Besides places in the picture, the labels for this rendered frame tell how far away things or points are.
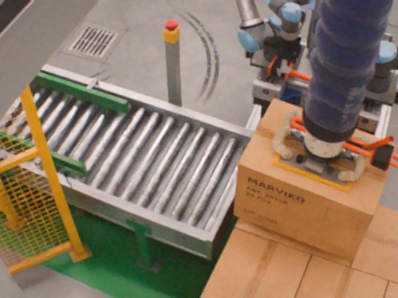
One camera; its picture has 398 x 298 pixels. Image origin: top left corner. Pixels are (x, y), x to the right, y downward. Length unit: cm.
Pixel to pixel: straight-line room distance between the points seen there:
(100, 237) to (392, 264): 167
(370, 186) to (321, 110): 45
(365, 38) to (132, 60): 274
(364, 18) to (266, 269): 139
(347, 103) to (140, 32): 273
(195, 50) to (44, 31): 430
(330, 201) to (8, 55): 230
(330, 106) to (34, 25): 204
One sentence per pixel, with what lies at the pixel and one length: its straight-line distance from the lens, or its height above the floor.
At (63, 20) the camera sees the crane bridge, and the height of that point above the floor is 296.
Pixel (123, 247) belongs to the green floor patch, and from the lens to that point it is 351.
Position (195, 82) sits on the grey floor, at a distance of 424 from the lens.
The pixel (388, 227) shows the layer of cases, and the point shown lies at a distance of 305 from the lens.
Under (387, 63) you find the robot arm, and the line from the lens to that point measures 278.
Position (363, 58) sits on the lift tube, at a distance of 201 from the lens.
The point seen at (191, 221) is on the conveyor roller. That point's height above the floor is 55.
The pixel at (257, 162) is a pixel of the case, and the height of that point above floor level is 108.
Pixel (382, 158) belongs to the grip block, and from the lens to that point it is 241.
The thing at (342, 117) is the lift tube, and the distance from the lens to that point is 223.
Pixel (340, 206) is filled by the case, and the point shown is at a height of 105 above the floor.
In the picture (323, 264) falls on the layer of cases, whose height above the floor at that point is 54.
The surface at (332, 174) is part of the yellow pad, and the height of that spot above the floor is 110.
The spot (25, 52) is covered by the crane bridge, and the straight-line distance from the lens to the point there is 17.
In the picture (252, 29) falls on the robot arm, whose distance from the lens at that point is 273.
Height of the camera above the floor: 307
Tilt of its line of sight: 53 degrees down
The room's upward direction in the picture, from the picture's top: straight up
